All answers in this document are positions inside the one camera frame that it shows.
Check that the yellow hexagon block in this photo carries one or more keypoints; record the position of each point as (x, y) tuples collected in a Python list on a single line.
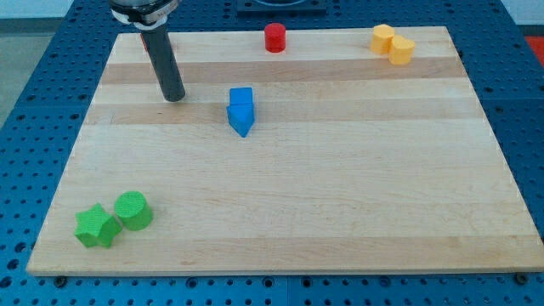
[(382, 36)]

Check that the green cylinder block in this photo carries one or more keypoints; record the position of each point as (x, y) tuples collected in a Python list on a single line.
[(133, 210)]

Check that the blue triangular prism block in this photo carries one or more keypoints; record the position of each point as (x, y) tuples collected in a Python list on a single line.
[(241, 118)]

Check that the green star block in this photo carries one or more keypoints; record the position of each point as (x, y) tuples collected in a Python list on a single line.
[(95, 227)]

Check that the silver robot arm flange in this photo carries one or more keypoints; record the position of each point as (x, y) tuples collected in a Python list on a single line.
[(145, 15)]

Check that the red cylinder block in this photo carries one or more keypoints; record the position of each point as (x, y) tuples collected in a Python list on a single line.
[(275, 37)]

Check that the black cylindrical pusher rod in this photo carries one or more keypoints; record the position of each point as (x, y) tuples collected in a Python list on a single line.
[(164, 63)]

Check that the red block behind rod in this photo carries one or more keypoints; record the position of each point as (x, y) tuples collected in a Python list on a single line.
[(142, 36)]

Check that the blue cube block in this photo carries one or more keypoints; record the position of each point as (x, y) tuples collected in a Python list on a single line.
[(241, 96)]

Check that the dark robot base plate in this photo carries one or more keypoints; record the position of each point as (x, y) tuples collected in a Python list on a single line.
[(280, 6)]

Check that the yellow heart block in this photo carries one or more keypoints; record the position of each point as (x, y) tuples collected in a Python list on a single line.
[(401, 50)]

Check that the light wooden board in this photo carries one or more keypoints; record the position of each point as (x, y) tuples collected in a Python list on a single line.
[(352, 165)]

